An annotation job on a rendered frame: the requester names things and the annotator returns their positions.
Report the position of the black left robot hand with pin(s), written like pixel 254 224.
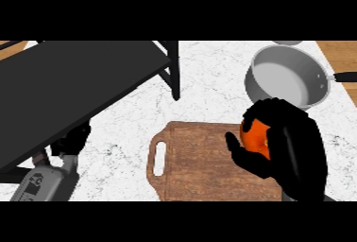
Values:
pixel 74 138

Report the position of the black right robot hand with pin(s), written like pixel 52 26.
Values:
pixel 301 148

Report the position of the orange squash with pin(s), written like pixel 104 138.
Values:
pixel 256 138

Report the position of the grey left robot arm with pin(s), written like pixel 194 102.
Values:
pixel 46 182

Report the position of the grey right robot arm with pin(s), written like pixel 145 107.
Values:
pixel 307 198

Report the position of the brown wooden cutting board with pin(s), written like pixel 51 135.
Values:
pixel 209 164

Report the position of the grey metal pot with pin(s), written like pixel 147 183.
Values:
pixel 288 77

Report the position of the dark grey flat door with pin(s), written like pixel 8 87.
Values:
pixel 70 94

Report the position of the grey round object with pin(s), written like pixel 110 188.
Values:
pixel 288 42

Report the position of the black appliance frame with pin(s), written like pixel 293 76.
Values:
pixel 172 66

